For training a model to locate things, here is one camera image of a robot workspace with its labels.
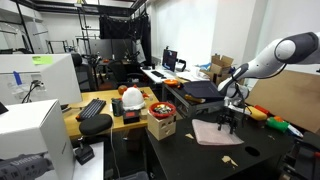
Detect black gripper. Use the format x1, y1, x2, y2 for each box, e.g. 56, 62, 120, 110
216, 111, 240, 135

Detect clear bubble wrap sheet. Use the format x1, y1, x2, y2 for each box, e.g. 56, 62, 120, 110
191, 118, 245, 147

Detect large tan scrap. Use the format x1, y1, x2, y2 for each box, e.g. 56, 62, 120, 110
221, 154, 240, 168

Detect yellow plush toy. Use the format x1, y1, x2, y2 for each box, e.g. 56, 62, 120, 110
248, 105, 269, 122

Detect grey metal cart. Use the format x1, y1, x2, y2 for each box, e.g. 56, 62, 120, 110
161, 82, 231, 118

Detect red block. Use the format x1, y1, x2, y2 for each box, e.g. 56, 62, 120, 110
254, 104, 271, 117

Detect wooden brush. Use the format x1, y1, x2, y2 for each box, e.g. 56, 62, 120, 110
183, 93, 207, 105

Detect printed cardboard box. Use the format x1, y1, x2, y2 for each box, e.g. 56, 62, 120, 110
215, 69, 247, 88

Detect open cardboard box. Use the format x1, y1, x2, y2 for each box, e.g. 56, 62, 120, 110
209, 53, 235, 77

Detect wooden box with face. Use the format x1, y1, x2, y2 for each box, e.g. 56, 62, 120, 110
146, 109, 177, 141

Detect red bowl of items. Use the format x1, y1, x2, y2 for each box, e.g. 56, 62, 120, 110
148, 101, 177, 120

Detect white marker tube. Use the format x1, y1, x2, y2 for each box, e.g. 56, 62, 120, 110
286, 124, 305, 139

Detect large cardboard board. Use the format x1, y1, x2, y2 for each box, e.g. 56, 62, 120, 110
243, 69, 320, 134

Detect orange bowl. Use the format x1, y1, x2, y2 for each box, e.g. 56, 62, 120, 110
163, 78, 180, 88

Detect black orange bar clamp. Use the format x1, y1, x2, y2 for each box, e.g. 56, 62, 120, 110
281, 138, 320, 180

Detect small wooden box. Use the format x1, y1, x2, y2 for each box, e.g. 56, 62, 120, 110
139, 107, 150, 121

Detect small black keyboard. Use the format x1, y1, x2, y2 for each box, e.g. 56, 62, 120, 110
150, 70, 167, 80

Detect black computer monitor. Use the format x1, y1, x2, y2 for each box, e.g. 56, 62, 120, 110
161, 48, 179, 73

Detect white desk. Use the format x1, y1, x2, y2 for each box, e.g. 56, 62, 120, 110
140, 65, 201, 85

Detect black box with red label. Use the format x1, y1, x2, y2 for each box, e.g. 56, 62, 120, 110
122, 109, 141, 125

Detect orange ball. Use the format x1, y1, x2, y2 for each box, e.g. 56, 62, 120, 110
117, 84, 129, 96

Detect black can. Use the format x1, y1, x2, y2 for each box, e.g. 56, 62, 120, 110
110, 97, 125, 117

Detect black office chair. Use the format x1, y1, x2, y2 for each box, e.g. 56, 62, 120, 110
107, 59, 148, 89
70, 52, 97, 93

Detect wooden desk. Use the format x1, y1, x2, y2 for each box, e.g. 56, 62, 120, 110
62, 86, 160, 140

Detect black cushion pad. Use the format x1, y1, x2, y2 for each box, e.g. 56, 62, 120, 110
78, 113, 114, 136

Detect black curtain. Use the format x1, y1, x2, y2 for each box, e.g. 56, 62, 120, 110
98, 13, 152, 65

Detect black joystick stand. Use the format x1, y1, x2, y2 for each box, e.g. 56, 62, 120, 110
73, 135, 96, 166

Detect white-backed monitor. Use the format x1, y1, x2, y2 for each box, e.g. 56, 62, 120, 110
0, 53, 83, 106

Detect green sticky note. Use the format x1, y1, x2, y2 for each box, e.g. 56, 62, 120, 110
31, 54, 54, 66

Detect white computer box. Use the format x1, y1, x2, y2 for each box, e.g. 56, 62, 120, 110
0, 98, 76, 180

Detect blue tape strip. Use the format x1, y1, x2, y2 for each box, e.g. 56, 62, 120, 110
12, 70, 24, 86

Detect black monitor cable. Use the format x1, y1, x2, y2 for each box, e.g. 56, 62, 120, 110
21, 79, 45, 104

